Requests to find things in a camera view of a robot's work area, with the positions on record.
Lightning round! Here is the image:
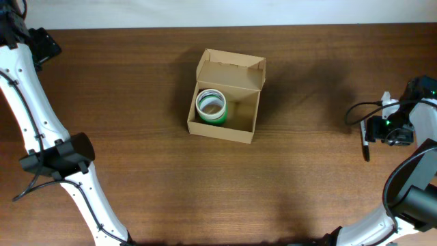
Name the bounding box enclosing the brown cardboard box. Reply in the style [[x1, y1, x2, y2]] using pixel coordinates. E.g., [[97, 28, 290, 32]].
[[187, 49, 266, 144]]

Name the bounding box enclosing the black permanent marker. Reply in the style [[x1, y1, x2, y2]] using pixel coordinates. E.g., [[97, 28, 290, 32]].
[[360, 120, 370, 162]]

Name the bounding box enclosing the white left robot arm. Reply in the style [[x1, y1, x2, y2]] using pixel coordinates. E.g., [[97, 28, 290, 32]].
[[1, 0, 135, 246]]

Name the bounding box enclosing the beige masking tape roll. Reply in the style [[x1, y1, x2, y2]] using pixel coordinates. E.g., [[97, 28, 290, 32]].
[[195, 89, 227, 120]]

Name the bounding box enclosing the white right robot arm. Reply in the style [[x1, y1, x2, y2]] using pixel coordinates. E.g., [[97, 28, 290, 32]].
[[317, 76, 436, 246]]

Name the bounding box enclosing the green tape roll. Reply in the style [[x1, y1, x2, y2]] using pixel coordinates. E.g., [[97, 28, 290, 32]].
[[197, 96, 227, 124]]

